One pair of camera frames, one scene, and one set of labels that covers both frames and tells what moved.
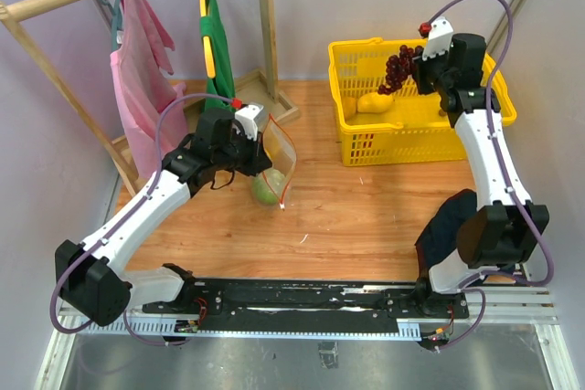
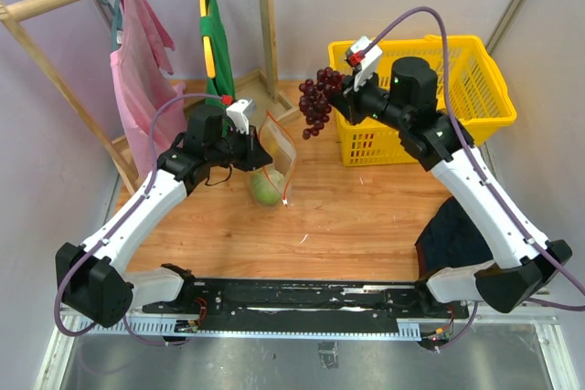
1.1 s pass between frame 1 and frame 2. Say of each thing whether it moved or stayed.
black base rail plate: stayed
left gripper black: stayed
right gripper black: moved
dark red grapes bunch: moved
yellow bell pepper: stayed
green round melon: stayed
